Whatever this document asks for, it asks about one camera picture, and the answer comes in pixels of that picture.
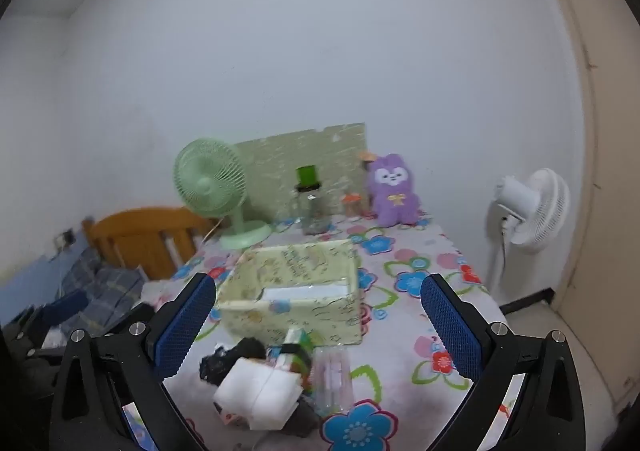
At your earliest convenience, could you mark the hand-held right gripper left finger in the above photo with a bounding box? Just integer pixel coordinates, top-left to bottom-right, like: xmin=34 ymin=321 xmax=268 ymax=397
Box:
xmin=49 ymin=272 xmax=217 ymax=451

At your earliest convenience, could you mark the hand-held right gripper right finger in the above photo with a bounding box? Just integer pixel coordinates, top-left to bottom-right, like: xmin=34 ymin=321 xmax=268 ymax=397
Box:
xmin=420 ymin=273 xmax=587 ymax=451

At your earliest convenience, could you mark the yellow cartoon print storage box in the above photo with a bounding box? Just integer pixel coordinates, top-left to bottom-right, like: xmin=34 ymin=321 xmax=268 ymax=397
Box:
xmin=216 ymin=238 xmax=365 ymax=348

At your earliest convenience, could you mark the black fabric item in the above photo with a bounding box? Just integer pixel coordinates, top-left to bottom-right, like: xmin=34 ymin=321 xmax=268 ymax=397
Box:
xmin=200 ymin=338 xmax=268 ymax=384

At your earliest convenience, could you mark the white foam sponge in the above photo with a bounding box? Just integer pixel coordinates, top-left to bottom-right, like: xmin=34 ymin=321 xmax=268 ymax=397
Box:
xmin=214 ymin=357 xmax=303 ymax=432

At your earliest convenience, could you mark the plaid bedding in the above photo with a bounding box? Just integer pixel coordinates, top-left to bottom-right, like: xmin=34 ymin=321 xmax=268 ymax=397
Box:
xmin=50 ymin=246 xmax=146 ymax=337

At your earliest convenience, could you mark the wooden headboard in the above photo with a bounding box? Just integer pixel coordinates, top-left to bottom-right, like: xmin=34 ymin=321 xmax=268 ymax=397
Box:
xmin=82 ymin=207 xmax=221 ymax=282

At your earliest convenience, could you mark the green and white packet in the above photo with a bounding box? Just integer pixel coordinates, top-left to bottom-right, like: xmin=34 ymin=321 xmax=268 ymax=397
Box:
xmin=277 ymin=328 xmax=326 ymax=389

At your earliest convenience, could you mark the green desk fan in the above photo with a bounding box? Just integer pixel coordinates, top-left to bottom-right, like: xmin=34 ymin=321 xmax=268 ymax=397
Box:
xmin=174 ymin=137 xmax=272 ymax=250

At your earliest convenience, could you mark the purple plush toy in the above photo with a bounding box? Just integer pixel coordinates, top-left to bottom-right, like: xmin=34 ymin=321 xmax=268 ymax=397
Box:
xmin=360 ymin=151 xmax=422 ymax=227

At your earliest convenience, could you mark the white standing fan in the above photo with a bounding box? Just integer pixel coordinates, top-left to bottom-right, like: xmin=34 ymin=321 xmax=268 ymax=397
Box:
xmin=485 ymin=168 xmax=571 ymax=302

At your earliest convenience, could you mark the green patterned board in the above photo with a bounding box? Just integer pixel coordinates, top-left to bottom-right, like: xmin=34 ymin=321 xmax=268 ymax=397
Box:
xmin=235 ymin=122 xmax=368 ymax=224

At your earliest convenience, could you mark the beige door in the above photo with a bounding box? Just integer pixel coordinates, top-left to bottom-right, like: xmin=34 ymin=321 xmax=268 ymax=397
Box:
xmin=520 ymin=0 xmax=640 ymax=412

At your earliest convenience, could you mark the white fan cable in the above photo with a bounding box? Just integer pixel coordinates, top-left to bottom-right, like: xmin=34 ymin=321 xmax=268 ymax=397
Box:
xmin=200 ymin=218 xmax=223 ymax=248

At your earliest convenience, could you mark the glass jar with handle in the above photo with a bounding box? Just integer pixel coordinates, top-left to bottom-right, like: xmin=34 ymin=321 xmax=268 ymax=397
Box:
xmin=293 ymin=183 xmax=333 ymax=237

